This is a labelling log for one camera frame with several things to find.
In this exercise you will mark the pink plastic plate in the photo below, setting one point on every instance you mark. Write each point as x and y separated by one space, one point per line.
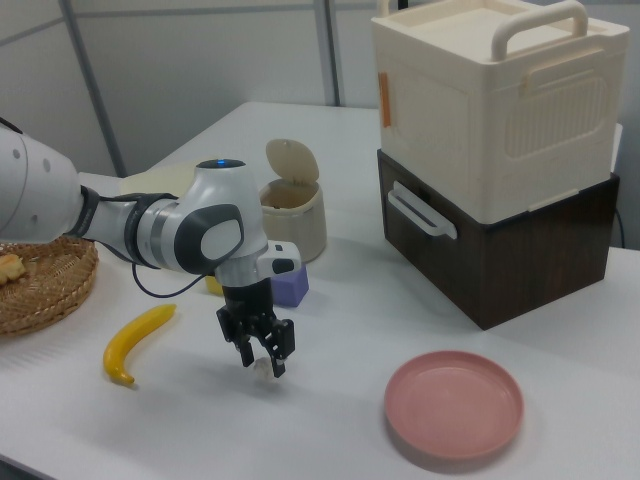
452 405

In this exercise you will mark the cream plastic storage box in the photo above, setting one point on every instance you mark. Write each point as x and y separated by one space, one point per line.
450 130

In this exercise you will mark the purple foam cube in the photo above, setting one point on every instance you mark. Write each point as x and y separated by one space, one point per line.
290 290

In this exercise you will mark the dark brown wooden drawer box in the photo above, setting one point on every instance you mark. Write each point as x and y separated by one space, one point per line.
530 270

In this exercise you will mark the yellow toy banana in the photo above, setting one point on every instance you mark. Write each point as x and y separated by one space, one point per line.
135 332

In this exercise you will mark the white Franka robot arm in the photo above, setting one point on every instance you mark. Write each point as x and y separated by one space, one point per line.
220 205

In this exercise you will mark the yellow foam cube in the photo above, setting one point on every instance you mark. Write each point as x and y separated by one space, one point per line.
212 286

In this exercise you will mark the woven wicker basket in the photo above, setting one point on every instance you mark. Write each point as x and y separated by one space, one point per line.
50 295

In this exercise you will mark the white plastic open container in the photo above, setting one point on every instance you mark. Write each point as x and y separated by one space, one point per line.
155 182

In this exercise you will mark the toy bread loaf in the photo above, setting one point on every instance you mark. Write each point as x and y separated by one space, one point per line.
10 267

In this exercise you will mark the cream mini trash can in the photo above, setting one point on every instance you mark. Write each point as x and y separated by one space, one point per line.
300 225

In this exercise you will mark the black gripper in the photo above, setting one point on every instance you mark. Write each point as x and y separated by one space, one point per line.
247 302

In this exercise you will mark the white paper ball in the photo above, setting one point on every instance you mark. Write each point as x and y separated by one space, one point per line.
263 371

